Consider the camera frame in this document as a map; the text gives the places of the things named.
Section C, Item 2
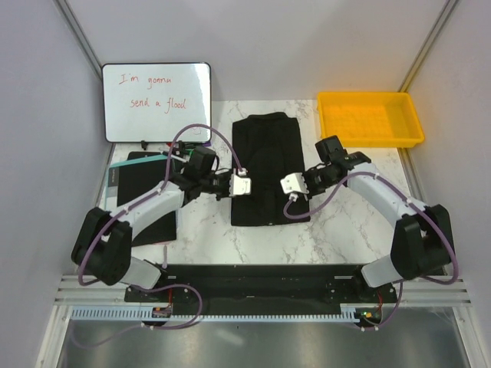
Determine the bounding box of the black marker pen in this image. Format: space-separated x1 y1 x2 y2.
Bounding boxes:
160 151 186 163

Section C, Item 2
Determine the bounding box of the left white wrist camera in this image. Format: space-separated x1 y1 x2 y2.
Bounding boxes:
229 174 252 197

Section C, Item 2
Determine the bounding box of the teal and white packaging board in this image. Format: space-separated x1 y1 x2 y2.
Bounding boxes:
101 151 166 211

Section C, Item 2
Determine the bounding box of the black long sleeve shirt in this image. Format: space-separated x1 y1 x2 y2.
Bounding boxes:
231 112 311 227

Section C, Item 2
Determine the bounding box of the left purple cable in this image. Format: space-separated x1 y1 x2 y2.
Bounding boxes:
68 123 249 348

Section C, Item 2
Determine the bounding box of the white slotted cable duct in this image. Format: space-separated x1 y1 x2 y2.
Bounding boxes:
70 305 362 324

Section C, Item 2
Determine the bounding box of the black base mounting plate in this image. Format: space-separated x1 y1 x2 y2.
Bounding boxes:
124 264 397 314

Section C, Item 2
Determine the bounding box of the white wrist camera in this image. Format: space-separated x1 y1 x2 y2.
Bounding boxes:
229 174 252 197
280 172 309 202

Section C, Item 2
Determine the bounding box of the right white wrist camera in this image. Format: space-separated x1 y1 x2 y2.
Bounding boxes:
280 172 309 202

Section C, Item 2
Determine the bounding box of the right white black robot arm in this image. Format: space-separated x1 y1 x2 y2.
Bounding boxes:
302 136 459 302

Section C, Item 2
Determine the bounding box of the white whiteboard with red writing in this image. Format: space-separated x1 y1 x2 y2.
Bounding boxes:
102 62 212 143

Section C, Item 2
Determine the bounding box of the yellow plastic bin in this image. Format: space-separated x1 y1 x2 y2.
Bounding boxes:
317 91 425 149

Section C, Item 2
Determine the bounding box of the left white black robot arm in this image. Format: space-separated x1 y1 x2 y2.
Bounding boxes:
71 147 234 301

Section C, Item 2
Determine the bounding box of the aluminium frame rail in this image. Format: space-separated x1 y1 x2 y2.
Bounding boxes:
54 275 471 307

